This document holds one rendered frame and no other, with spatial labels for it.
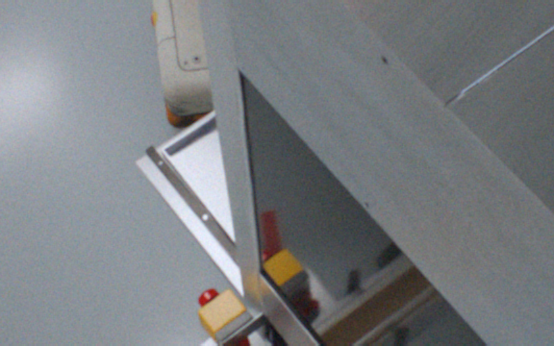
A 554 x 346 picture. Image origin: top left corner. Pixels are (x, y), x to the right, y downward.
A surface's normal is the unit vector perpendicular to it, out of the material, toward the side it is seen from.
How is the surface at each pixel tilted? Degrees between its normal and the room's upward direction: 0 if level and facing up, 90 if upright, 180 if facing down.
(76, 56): 0
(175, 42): 0
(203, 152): 0
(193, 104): 90
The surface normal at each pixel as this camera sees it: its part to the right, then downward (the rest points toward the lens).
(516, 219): -0.79, 0.55
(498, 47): -0.03, -0.46
